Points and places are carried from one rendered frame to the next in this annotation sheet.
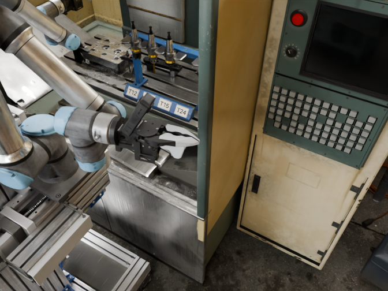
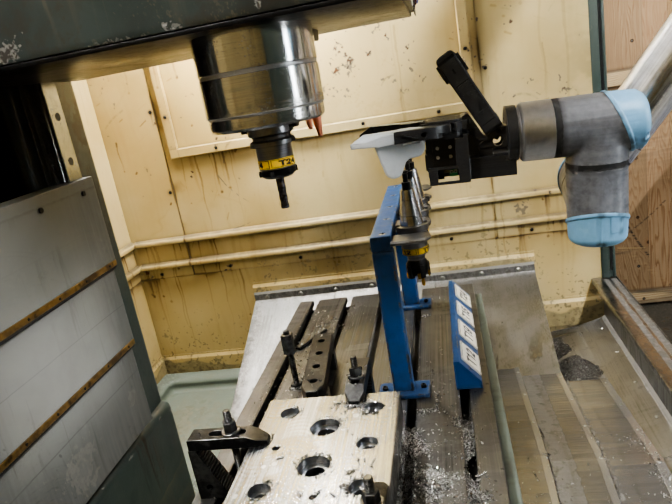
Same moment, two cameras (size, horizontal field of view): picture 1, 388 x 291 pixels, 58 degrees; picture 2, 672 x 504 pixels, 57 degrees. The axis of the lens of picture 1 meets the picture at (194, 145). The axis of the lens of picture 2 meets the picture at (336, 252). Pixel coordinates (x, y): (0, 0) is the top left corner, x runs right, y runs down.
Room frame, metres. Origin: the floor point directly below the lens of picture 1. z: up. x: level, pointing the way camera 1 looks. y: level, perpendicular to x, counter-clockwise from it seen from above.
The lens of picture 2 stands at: (2.20, 1.32, 1.52)
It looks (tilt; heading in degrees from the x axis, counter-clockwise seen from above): 16 degrees down; 251
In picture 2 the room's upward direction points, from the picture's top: 10 degrees counter-clockwise
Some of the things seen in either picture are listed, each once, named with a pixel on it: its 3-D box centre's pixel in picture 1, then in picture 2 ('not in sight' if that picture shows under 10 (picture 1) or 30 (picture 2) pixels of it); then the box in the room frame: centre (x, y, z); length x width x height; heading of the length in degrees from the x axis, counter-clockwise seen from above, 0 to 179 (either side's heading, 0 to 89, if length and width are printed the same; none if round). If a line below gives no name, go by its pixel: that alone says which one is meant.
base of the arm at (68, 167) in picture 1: (54, 158); not in sight; (0.86, 0.51, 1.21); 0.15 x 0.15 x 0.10
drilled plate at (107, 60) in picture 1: (112, 52); (322, 459); (2.01, 0.53, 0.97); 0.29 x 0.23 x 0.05; 59
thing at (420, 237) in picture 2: (127, 39); (411, 238); (1.72, 0.36, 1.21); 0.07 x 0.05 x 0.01; 149
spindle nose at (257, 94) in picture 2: not in sight; (259, 79); (1.98, 0.50, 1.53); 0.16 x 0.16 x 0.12
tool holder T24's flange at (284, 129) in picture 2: not in sight; (271, 135); (1.98, 0.50, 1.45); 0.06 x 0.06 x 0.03
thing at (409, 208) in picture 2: (134, 34); (409, 206); (1.69, 0.31, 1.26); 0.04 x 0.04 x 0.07
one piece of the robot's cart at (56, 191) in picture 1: (56, 175); not in sight; (0.84, 0.51, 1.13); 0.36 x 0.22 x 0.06; 150
